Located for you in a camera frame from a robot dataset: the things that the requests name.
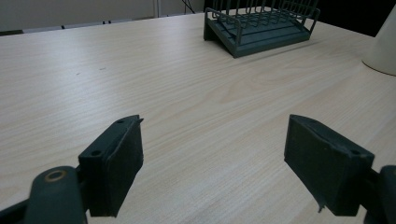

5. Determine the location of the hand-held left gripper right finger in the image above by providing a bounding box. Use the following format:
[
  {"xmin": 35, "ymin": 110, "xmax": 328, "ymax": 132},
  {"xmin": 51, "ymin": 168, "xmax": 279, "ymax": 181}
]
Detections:
[{"xmin": 283, "ymin": 114, "xmax": 375, "ymax": 217}]

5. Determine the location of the dark green wire dish rack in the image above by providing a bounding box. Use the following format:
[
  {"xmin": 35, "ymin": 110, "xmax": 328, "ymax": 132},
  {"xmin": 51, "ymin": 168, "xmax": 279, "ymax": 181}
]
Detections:
[{"xmin": 203, "ymin": 0, "xmax": 321, "ymax": 59}]

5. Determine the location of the black cable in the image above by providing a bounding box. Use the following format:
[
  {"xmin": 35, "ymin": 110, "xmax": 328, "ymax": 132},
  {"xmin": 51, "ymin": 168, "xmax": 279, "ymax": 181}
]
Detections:
[{"xmin": 181, "ymin": 0, "xmax": 196, "ymax": 15}]

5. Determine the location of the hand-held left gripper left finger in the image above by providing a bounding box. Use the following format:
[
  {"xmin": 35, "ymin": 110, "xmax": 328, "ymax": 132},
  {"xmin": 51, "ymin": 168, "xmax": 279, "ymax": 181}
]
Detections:
[{"xmin": 78, "ymin": 114, "xmax": 145, "ymax": 218}]

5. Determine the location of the white cone-shaped object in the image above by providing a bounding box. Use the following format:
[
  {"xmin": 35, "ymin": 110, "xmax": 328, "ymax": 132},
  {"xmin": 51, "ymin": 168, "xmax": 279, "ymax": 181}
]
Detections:
[{"xmin": 361, "ymin": 4, "xmax": 396, "ymax": 77}]

